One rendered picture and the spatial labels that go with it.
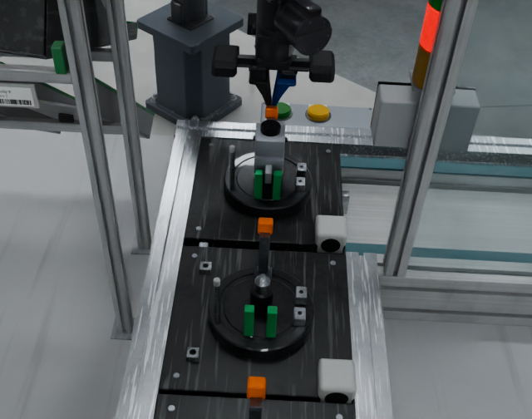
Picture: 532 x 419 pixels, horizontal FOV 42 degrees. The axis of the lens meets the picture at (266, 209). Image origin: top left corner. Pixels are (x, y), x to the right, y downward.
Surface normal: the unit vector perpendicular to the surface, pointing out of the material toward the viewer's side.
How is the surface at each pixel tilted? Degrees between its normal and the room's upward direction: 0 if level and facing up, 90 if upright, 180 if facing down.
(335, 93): 0
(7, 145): 0
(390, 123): 90
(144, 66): 0
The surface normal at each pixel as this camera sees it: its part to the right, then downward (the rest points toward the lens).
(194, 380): 0.04, -0.72
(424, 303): -0.04, 0.69
